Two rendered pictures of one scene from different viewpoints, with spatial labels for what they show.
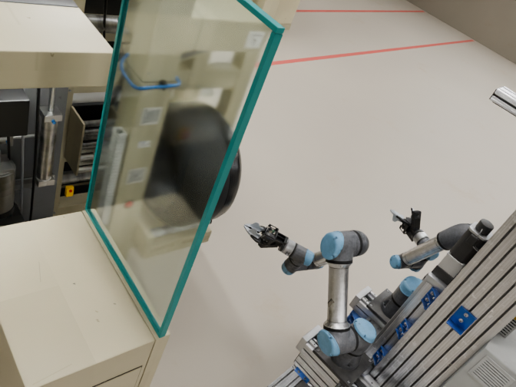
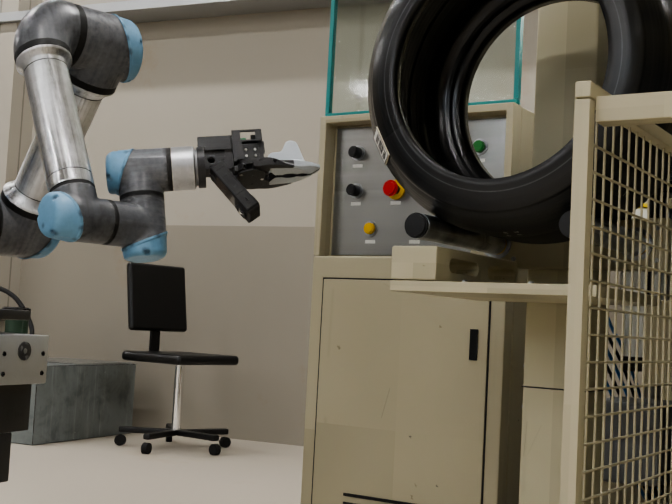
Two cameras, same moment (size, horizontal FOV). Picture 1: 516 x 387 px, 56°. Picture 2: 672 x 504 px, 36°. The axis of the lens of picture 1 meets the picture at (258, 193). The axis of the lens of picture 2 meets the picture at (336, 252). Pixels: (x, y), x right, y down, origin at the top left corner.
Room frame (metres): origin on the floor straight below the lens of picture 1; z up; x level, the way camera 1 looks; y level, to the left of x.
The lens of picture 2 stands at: (3.60, -0.14, 0.72)
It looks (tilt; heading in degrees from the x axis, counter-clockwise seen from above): 4 degrees up; 175
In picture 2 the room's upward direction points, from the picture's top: 3 degrees clockwise
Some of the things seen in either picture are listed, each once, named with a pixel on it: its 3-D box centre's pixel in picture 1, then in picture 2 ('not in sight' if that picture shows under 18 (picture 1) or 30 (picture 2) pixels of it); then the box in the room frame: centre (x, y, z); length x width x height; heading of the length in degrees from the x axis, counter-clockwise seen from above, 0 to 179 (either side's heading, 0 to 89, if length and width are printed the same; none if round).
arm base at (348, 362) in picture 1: (348, 349); not in sight; (1.55, -0.68, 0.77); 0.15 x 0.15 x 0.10
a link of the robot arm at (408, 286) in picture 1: (410, 291); not in sight; (1.99, -0.93, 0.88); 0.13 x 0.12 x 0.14; 125
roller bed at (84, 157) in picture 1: (94, 139); not in sight; (1.84, 0.82, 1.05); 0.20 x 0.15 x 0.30; 142
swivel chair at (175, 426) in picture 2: not in sight; (178, 356); (-2.23, -0.42, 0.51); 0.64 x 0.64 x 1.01
